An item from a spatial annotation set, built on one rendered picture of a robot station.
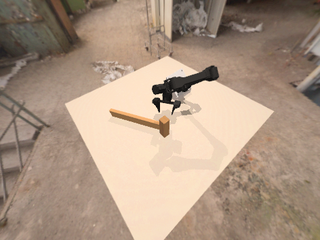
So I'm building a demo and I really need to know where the brown wooden post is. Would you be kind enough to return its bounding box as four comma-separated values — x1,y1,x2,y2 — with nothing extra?
159,115,169,138

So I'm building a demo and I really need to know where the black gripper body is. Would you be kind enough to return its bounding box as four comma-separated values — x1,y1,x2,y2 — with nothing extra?
152,93,181,108

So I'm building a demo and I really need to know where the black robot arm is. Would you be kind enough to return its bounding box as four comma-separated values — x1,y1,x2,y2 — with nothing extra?
152,66,219,95

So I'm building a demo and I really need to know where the wooden side rail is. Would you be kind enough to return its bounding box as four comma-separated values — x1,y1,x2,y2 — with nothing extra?
109,108,160,129

